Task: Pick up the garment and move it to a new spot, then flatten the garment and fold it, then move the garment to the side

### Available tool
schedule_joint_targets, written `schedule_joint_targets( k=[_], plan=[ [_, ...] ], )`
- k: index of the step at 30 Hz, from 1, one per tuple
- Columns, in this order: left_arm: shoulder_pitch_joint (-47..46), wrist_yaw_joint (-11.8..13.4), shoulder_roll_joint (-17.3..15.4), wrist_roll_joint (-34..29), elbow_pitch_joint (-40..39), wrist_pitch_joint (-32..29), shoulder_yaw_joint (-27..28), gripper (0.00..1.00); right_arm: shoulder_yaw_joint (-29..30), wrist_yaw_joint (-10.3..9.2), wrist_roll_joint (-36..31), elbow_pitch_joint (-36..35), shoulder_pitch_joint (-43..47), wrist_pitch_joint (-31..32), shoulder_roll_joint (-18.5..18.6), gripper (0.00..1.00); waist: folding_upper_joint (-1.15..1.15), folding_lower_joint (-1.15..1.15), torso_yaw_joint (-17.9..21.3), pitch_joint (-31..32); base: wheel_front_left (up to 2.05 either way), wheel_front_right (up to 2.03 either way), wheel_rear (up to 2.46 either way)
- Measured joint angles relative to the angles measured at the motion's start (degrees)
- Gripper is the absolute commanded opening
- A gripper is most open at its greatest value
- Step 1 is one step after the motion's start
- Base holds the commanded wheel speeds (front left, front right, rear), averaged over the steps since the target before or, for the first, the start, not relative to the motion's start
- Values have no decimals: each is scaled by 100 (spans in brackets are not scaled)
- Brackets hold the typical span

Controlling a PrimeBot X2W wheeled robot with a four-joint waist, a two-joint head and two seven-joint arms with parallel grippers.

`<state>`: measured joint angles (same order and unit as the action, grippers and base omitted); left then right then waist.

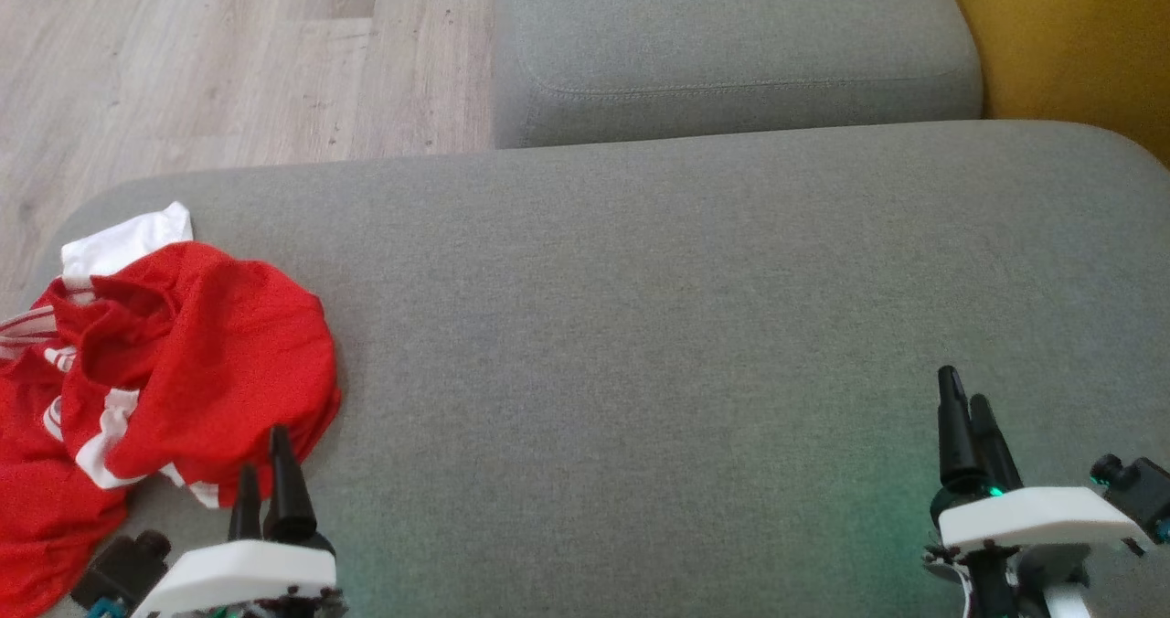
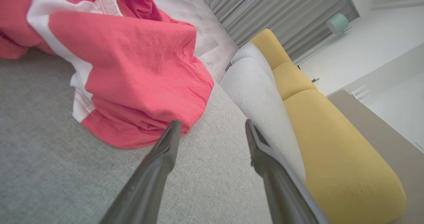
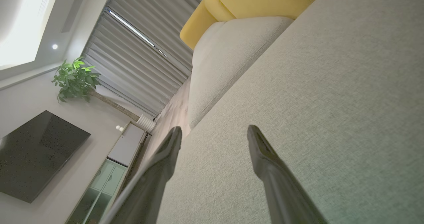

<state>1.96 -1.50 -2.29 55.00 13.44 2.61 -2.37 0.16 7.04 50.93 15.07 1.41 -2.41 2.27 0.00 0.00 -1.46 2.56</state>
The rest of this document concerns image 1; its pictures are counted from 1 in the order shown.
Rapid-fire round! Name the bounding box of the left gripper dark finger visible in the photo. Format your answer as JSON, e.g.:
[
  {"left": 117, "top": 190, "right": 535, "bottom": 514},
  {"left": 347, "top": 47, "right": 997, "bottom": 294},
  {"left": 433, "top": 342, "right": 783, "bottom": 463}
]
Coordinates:
[
  {"left": 228, "top": 462, "right": 263, "bottom": 542},
  {"left": 264, "top": 423, "right": 318, "bottom": 547}
]

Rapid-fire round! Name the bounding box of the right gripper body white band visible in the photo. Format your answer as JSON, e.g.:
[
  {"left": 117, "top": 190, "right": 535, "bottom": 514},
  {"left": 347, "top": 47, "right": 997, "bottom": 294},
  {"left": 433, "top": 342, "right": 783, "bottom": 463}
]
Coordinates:
[{"left": 928, "top": 483, "right": 1155, "bottom": 564}]

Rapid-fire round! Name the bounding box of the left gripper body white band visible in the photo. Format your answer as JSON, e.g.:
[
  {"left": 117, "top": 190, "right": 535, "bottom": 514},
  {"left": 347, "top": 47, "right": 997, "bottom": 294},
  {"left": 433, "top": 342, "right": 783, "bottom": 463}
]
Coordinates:
[{"left": 133, "top": 534, "right": 348, "bottom": 618}]

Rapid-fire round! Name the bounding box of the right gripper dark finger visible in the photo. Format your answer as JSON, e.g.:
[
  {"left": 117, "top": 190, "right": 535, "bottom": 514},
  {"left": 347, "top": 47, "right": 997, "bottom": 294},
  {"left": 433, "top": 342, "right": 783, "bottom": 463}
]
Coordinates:
[
  {"left": 936, "top": 366, "right": 985, "bottom": 496},
  {"left": 969, "top": 395, "right": 1024, "bottom": 496}
]

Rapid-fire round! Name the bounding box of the red shirt with white sleeves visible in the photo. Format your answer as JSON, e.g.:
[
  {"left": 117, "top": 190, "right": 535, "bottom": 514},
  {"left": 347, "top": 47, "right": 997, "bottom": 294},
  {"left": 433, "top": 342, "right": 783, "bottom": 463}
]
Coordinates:
[{"left": 0, "top": 201, "right": 195, "bottom": 618}]

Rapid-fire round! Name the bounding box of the grey sofa seat cushion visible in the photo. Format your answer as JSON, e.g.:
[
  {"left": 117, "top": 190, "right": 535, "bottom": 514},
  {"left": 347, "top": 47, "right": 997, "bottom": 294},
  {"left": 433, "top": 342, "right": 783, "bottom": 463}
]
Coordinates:
[{"left": 27, "top": 120, "right": 1170, "bottom": 618}]

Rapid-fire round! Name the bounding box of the mustard yellow upholstered panel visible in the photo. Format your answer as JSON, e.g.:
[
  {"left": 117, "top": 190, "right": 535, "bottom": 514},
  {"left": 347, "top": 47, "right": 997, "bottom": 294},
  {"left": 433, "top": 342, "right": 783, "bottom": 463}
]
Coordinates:
[{"left": 937, "top": 0, "right": 1170, "bottom": 166}]

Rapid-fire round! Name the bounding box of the grey sofa back cushion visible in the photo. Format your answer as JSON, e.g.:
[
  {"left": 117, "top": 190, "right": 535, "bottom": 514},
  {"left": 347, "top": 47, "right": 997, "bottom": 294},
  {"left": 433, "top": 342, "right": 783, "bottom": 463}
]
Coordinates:
[{"left": 494, "top": 0, "right": 985, "bottom": 150}]

